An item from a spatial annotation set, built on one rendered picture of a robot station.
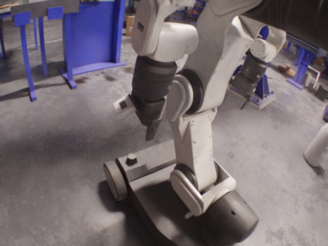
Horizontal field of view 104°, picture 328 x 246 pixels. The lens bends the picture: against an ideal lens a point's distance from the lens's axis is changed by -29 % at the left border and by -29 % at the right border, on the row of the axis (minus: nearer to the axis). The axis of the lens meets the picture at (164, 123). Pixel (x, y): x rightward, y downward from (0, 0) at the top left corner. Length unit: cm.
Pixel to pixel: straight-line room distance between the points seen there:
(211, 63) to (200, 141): 28
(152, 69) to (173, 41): 7
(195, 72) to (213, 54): 9
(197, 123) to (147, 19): 42
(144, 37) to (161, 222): 65
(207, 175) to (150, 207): 27
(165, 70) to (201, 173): 44
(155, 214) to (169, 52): 61
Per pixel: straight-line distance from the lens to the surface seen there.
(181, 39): 35
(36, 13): 173
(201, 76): 52
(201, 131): 64
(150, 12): 30
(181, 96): 52
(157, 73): 35
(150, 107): 40
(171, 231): 74
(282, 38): 70
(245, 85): 72
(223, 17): 44
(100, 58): 243
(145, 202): 78
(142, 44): 31
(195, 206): 66
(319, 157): 185
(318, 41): 40
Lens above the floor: 87
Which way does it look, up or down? 38 degrees down
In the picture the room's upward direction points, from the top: 11 degrees clockwise
